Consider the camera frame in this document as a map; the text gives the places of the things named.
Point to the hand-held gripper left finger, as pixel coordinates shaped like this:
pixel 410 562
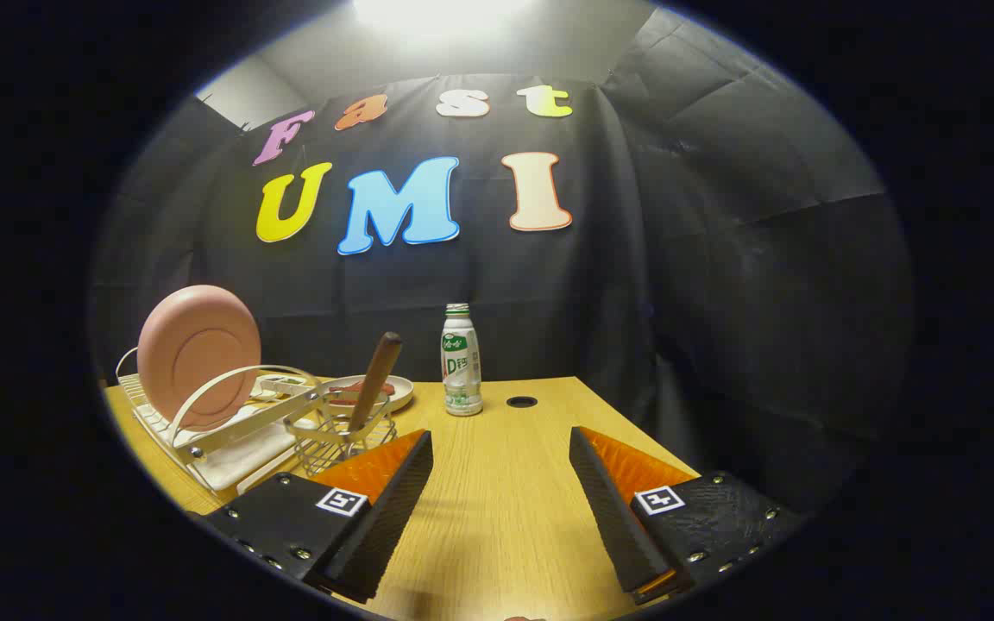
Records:
pixel 393 517

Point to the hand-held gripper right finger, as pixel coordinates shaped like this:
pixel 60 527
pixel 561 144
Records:
pixel 613 517

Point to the pink plate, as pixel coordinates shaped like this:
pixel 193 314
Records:
pixel 195 354

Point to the grey round plate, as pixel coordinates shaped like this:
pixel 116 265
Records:
pixel 400 395

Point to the brown meat piece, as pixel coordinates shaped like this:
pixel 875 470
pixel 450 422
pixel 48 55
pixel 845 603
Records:
pixel 343 388

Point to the white green-label drink bottle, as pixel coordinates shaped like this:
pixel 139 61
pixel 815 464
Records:
pixel 461 371

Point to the white divided bean tray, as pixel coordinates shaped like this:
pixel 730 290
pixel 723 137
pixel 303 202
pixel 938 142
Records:
pixel 286 380

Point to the black backdrop cloth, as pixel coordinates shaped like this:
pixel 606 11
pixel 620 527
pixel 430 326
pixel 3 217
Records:
pixel 678 259

